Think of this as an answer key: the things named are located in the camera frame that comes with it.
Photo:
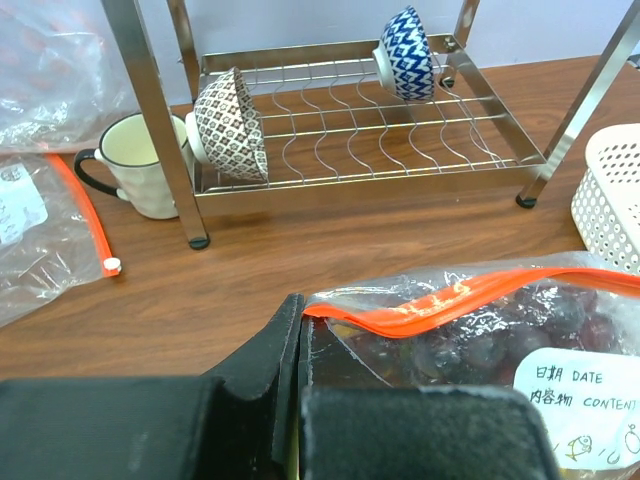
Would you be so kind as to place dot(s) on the cream enamel mug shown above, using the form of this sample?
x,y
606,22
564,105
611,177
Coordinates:
x,y
127,150

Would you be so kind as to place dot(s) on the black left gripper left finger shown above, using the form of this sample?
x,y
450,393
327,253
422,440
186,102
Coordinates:
x,y
231,422

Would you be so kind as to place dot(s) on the crumpled clear bag at back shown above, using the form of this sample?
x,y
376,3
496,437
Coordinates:
x,y
63,80

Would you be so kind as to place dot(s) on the dark red grape bunch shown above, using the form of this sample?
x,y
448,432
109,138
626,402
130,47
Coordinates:
x,y
486,345

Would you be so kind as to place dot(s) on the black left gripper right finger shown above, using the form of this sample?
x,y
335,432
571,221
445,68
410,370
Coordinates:
x,y
353,426

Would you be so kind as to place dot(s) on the steel two-tier dish rack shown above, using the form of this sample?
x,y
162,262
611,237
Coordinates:
x,y
333,132

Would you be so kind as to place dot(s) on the white perforated plastic basket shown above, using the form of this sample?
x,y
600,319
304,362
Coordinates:
x,y
605,206

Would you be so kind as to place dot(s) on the blue white patterned bowl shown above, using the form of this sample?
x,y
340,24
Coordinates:
x,y
403,58

